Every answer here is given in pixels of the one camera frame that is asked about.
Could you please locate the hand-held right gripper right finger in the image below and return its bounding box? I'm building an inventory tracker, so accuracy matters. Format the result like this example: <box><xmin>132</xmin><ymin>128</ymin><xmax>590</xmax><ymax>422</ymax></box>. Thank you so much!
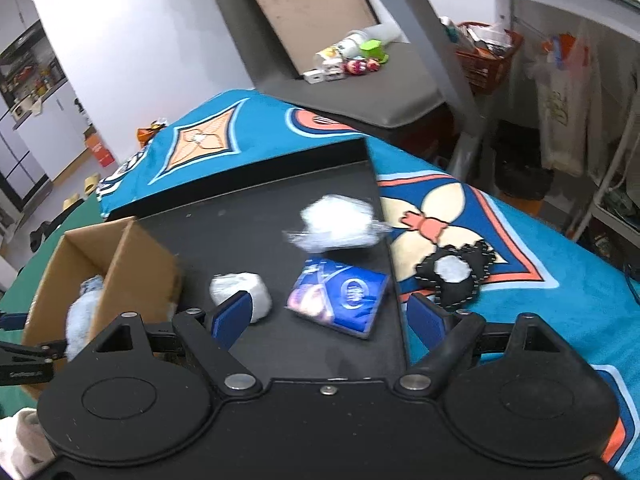
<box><xmin>394</xmin><ymin>291</ymin><xmax>557</xmax><ymax>396</ymax></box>

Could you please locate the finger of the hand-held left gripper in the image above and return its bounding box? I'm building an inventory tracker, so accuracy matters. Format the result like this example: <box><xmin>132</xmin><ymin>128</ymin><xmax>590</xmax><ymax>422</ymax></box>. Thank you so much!
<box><xmin>0</xmin><ymin>311</ymin><xmax>30</xmax><ymax>332</ymax></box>
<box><xmin>0</xmin><ymin>339</ymin><xmax>69</xmax><ymax>387</ymax></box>

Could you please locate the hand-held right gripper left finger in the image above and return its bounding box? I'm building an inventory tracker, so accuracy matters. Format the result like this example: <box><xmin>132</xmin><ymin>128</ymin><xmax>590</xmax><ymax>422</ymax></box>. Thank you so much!
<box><xmin>90</xmin><ymin>290</ymin><xmax>263</xmax><ymax>396</ymax></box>

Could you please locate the small white ball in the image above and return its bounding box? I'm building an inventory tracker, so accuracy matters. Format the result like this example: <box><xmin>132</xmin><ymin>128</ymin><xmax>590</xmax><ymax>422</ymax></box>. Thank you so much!
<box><xmin>209</xmin><ymin>272</ymin><xmax>274</xmax><ymax>325</ymax></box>

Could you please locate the black felt toy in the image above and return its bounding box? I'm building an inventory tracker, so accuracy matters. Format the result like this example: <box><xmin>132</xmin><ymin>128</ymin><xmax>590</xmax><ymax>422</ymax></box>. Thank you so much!
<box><xmin>414</xmin><ymin>240</ymin><xmax>496</xmax><ymax>314</ymax></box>

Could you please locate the black tray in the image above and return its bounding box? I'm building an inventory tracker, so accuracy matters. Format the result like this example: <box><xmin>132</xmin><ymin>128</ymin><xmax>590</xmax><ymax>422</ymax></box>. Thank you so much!
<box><xmin>102</xmin><ymin>137</ymin><xmax>413</xmax><ymax>381</ymax></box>

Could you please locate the blue white carton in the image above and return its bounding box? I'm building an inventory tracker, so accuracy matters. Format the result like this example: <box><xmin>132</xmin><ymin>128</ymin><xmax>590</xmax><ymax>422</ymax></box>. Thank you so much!
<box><xmin>286</xmin><ymin>257</ymin><xmax>391</xmax><ymax>340</ymax></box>

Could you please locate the cardboard box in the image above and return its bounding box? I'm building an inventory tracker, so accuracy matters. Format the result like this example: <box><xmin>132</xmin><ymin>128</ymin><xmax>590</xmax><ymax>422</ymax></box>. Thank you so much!
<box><xmin>22</xmin><ymin>216</ymin><xmax>183</xmax><ymax>401</ymax></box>

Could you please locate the clear bag of white stuffing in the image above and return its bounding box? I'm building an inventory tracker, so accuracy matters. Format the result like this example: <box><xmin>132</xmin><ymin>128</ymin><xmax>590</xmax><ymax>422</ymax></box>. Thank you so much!
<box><xmin>282</xmin><ymin>194</ymin><xmax>394</xmax><ymax>254</ymax></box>

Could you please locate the light blue plush toy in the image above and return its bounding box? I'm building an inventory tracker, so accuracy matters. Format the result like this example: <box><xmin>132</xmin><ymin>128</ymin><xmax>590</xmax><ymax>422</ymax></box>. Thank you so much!
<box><xmin>64</xmin><ymin>275</ymin><xmax>109</xmax><ymax>362</ymax></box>

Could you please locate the white garment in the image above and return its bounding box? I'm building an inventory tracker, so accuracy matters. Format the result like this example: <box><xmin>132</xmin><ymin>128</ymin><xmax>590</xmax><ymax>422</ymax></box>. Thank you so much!
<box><xmin>0</xmin><ymin>407</ymin><xmax>57</xmax><ymax>480</ymax></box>

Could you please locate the blue printed blanket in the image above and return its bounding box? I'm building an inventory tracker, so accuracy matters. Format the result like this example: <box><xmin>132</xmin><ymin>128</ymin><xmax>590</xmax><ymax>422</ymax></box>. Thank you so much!
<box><xmin>97</xmin><ymin>89</ymin><xmax>640</xmax><ymax>480</ymax></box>

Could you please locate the white cabinet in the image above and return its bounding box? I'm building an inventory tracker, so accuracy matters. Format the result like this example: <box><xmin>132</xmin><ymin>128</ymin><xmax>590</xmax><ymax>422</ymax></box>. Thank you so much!
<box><xmin>0</xmin><ymin>0</ymin><xmax>103</xmax><ymax>216</ymax></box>

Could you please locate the black bag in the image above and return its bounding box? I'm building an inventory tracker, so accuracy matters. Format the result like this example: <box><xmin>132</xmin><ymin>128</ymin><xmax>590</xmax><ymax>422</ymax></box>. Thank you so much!
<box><xmin>492</xmin><ymin>120</ymin><xmax>553</xmax><ymax>202</ymax></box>

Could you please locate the red box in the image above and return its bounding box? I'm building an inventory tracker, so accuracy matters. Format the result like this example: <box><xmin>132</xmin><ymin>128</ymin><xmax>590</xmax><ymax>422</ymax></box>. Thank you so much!
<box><xmin>84</xmin><ymin>135</ymin><xmax>117</xmax><ymax>168</ymax></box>

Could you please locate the orange bag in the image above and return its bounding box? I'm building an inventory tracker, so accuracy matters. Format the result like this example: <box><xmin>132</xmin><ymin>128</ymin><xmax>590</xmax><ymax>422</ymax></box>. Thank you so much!
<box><xmin>137</xmin><ymin>119</ymin><xmax>169</xmax><ymax>149</ymax></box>

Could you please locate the metal rack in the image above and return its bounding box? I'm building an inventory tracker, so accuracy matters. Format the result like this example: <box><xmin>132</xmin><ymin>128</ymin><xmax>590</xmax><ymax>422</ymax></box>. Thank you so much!
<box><xmin>569</xmin><ymin>105</ymin><xmax>640</xmax><ymax>266</ymax></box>

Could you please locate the grey platform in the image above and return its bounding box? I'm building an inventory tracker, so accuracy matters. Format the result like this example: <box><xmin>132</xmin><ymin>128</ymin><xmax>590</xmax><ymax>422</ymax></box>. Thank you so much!
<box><xmin>205</xmin><ymin>0</ymin><xmax>453</xmax><ymax>133</ymax></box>

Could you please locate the white tote bag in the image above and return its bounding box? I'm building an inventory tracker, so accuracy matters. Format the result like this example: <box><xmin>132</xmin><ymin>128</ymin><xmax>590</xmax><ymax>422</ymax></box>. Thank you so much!
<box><xmin>534</xmin><ymin>35</ymin><xmax>607</xmax><ymax>177</ymax></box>

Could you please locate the orange basket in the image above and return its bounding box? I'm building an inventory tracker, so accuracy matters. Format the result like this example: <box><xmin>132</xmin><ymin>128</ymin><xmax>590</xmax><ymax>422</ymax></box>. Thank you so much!
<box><xmin>454</xmin><ymin>21</ymin><xmax>524</xmax><ymax>96</ymax></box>

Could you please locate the green cup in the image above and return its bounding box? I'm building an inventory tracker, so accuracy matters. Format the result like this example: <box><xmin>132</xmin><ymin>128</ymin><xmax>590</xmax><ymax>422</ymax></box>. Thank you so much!
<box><xmin>360</xmin><ymin>40</ymin><xmax>392</xmax><ymax>64</ymax></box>

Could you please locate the grey desk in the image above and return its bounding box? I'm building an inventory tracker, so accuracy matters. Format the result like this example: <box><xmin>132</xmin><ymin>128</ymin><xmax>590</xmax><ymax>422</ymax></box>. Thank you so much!
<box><xmin>387</xmin><ymin>0</ymin><xmax>640</xmax><ymax>183</ymax></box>

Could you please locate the brown board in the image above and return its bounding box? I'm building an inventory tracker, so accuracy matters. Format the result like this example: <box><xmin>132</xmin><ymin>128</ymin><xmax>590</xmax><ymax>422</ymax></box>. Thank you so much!
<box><xmin>239</xmin><ymin>0</ymin><xmax>377</xmax><ymax>81</ymax></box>

